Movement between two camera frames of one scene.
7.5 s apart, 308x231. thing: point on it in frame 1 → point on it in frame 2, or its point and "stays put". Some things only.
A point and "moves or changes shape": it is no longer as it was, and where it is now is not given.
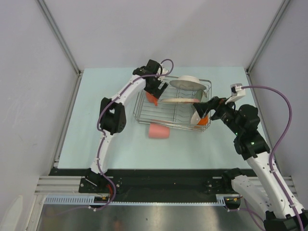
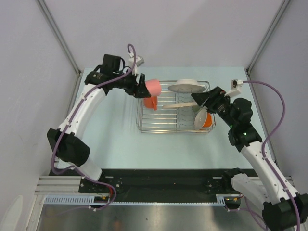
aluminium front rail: [68, 185] stays put
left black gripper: [156, 92] → [141, 87]
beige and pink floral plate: [189, 100] → [180, 105]
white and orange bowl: [195, 119] moves or changes shape
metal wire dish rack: [174, 108] moves or changes shape
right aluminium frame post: [282, 6] stays put
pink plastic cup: [158, 131] moves or changes shape
